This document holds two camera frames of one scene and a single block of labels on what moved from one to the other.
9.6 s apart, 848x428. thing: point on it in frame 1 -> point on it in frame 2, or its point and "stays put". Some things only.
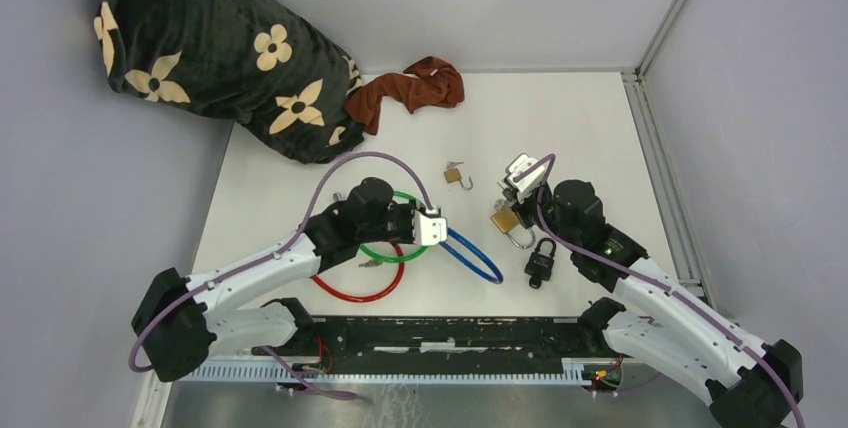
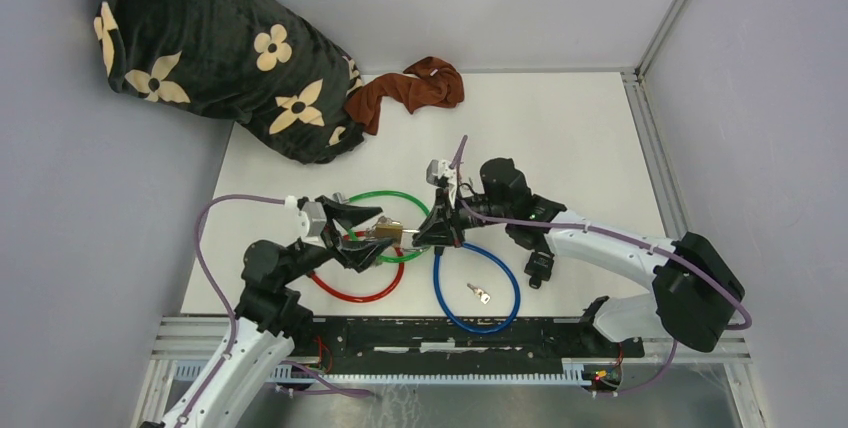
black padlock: [539, 265] stays put
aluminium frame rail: [662, 174] stays put
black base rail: [446, 338] stays put
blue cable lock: [475, 268] -> [439, 250]
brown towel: [430, 81] stays put
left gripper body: [397, 223] -> [330, 235]
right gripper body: [527, 208] -> [467, 213]
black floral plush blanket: [192, 27] stays put
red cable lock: [370, 298] stays put
